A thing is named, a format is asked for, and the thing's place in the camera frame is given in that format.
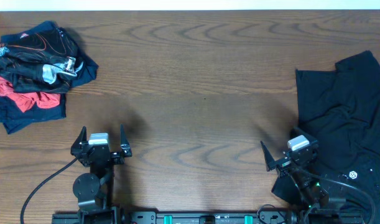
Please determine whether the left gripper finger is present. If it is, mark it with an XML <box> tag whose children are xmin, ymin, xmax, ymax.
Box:
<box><xmin>120</xmin><ymin>124</ymin><xmax>130</xmax><ymax>149</ymax></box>
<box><xmin>73</xmin><ymin>126</ymin><xmax>87</xmax><ymax>149</ymax></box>

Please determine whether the black polo shirt with logo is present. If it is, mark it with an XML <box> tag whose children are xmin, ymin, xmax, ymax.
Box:
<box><xmin>291</xmin><ymin>51</ymin><xmax>380</xmax><ymax>223</ymax></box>

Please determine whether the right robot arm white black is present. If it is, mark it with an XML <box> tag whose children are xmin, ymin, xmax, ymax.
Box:
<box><xmin>261</xmin><ymin>135</ymin><xmax>346</xmax><ymax>220</ymax></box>

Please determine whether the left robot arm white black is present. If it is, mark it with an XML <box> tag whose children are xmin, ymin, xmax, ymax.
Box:
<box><xmin>70</xmin><ymin>125</ymin><xmax>132</xmax><ymax>213</ymax></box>

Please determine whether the navy blue garment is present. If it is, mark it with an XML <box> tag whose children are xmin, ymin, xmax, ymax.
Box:
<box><xmin>0</xmin><ymin>21</ymin><xmax>98</xmax><ymax>134</ymax></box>

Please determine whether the red garment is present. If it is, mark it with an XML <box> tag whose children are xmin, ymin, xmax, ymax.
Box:
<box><xmin>0</xmin><ymin>77</ymin><xmax>61</xmax><ymax>113</ymax></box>

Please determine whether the left black cable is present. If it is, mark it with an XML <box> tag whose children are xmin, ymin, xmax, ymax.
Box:
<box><xmin>20</xmin><ymin>156</ymin><xmax>80</xmax><ymax>224</ymax></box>

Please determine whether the black cable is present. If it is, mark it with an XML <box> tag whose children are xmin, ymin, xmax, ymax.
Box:
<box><xmin>20</xmin><ymin>156</ymin><xmax>80</xmax><ymax>224</ymax></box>
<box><xmin>298</xmin><ymin>169</ymin><xmax>376</xmax><ymax>224</ymax></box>

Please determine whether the right black cable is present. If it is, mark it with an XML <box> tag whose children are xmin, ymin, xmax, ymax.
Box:
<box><xmin>298</xmin><ymin>169</ymin><xmax>376</xmax><ymax>224</ymax></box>

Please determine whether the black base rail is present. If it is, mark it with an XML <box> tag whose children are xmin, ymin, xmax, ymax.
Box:
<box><xmin>52</xmin><ymin>208</ymin><xmax>364</xmax><ymax>224</ymax></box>

